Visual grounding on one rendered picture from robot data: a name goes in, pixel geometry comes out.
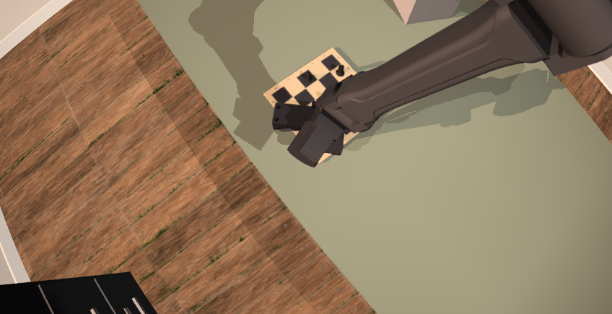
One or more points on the tan and black chessboard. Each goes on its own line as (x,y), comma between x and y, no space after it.
(295,90)

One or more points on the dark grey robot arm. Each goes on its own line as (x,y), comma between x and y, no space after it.
(498,34)

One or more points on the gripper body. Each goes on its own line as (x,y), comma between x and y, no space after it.
(336,147)

